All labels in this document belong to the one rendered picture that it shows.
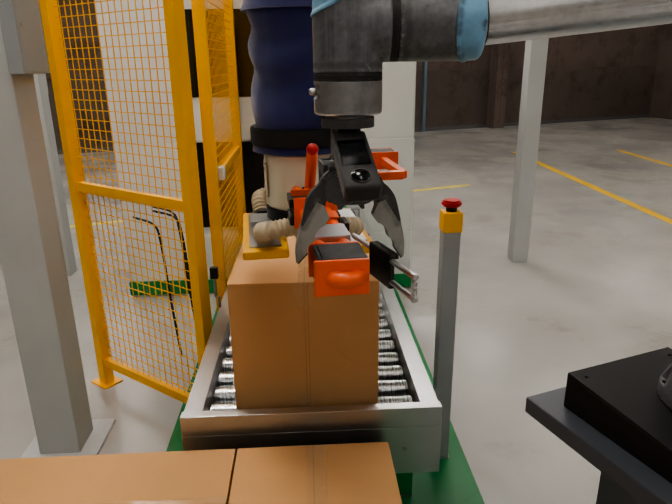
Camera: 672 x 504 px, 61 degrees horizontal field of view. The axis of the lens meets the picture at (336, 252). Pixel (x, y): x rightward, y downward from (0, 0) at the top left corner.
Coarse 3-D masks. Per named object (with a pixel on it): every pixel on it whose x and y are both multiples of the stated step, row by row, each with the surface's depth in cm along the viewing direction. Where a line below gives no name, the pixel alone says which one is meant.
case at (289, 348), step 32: (256, 288) 150; (288, 288) 151; (256, 320) 153; (288, 320) 154; (320, 320) 154; (352, 320) 154; (256, 352) 156; (288, 352) 157; (320, 352) 157; (352, 352) 157; (256, 384) 159; (288, 384) 160; (320, 384) 160; (352, 384) 160
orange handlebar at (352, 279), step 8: (384, 160) 159; (392, 168) 150; (400, 168) 146; (384, 176) 142; (392, 176) 142; (400, 176) 143; (328, 208) 108; (336, 216) 100; (320, 240) 89; (344, 240) 88; (336, 272) 75; (344, 272) 75; (352, 272) 75; (360, 272) 75; (328, 280) 75; (336, 280) 75; (344, 280) 74; (352, 280) 74; (360, 280) 75
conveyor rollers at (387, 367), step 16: (384, 320) 221; (384, 336) 211; (384, 352) 203; (224, 368) 192; (384, 368) 187; (400, 368) 187; (224, 384) 183; (384, 384) 178; (400, 384) 178; (224, 400) 175; (384, 400) 169; (400, 400) 169
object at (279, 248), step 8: (248, 216) 148; (248, 224) 143; (248, 232) 136; (248, 240) 130; (280, 240) 128; (248, 248) 124; (256, 248) 124; (264, 248) 124; (272, 248) 124; (280, 248) 124; (288, 248) 125; (248, 256) 122; (256, 256) 123; (264, 256) 123; (272, 256) 123; (280, 256) 123; (288, 256) 124
